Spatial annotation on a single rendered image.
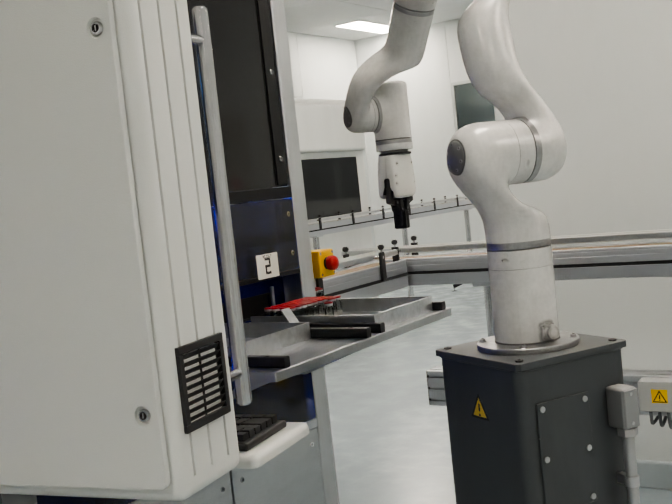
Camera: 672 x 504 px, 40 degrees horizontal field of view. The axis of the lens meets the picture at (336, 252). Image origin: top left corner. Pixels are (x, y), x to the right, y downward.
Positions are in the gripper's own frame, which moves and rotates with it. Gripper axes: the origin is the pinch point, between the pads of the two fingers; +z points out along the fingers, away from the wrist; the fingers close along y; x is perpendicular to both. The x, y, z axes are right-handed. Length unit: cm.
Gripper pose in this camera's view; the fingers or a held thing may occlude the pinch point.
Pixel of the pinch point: (401, 219)
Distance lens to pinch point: 216.4
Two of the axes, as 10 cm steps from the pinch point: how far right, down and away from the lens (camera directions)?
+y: -5.5, 1.2, -8.3
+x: 8.3, -0.5, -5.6
